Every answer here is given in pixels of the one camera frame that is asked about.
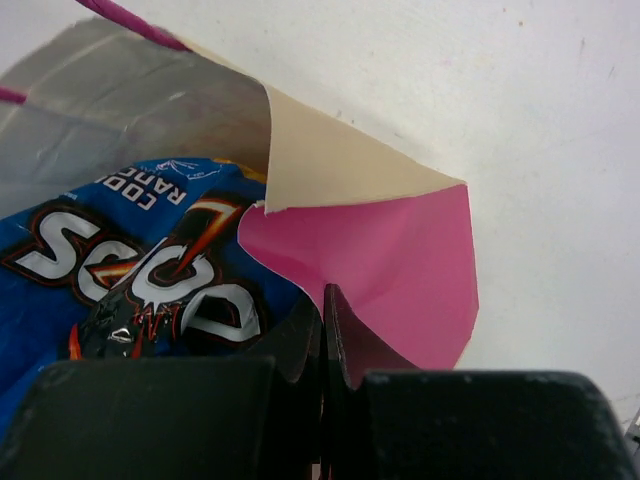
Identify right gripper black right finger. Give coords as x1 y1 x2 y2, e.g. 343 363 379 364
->
322 284 639 479

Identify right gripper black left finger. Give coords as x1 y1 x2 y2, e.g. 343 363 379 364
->
1 298 322 479

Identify blue chips bag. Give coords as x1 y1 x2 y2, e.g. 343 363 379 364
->
1 158 302 428

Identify beige Cakes paper bag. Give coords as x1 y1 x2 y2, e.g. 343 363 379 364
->
1 1 478 369

